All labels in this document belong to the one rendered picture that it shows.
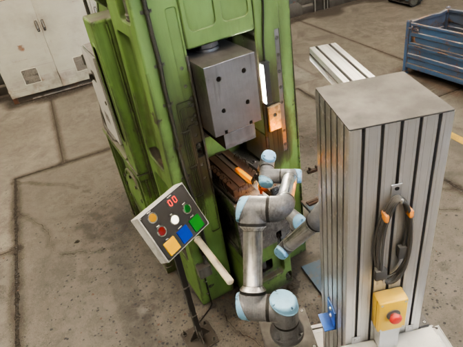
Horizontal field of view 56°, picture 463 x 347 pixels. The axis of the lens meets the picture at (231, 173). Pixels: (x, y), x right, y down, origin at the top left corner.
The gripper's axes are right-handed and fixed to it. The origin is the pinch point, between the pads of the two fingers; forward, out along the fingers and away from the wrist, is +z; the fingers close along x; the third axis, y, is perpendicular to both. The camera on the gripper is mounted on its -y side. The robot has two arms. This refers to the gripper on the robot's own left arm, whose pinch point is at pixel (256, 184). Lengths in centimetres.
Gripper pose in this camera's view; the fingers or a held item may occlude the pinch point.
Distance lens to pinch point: 257.7
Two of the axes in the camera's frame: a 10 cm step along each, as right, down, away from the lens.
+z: -1.1, 5.0, 8.6
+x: 8.6, -3.8, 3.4
